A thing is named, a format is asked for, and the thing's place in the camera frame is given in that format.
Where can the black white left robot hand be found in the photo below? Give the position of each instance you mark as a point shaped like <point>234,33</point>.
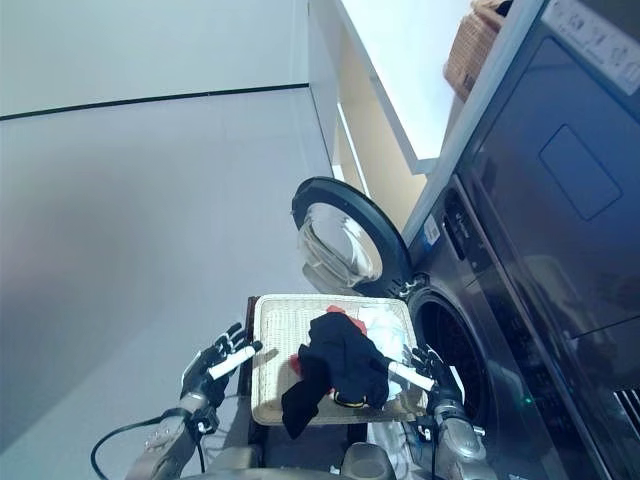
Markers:
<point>205,375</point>

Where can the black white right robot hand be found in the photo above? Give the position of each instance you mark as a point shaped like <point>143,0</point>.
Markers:
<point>442,385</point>

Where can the red garment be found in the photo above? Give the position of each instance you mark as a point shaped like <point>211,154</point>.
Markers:
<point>297,365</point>

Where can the black garment with yellow trim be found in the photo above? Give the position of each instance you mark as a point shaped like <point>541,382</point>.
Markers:
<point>345,355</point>

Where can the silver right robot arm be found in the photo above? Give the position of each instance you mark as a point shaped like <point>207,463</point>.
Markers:
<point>460,445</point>

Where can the dark grey washing machine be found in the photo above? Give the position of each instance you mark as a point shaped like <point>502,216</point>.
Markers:
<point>500,350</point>

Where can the round washing machine door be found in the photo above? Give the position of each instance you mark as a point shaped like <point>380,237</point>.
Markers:
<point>340,235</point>

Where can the dark brown stool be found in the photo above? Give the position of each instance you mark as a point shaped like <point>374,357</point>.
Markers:
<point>246,390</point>

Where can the white garment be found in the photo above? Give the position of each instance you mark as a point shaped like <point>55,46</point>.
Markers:
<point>385,325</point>

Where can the cream wicker laundry basket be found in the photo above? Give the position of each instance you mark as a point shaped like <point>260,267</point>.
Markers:
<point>280,325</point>

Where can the silver right robot leg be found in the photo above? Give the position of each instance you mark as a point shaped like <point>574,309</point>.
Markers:
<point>370,457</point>

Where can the silver robot torso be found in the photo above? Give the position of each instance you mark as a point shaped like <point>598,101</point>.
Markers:
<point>280,475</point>

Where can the blue white energy label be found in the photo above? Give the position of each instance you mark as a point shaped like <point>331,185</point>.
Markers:
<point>431,232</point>

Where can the dark grey stacked dryer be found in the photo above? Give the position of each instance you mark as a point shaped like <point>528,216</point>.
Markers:
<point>575,175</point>

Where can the brown wicker storage basket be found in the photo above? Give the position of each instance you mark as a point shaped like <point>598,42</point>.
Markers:
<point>470,50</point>

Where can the white instruction label strip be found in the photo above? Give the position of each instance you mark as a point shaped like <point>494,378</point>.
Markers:
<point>590,40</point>

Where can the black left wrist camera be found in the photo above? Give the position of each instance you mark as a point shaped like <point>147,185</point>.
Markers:
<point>205,422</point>

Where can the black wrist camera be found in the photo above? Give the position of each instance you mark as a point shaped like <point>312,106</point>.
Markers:
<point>427,431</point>
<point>205,422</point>

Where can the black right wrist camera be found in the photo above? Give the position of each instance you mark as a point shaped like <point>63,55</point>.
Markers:
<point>427,431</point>

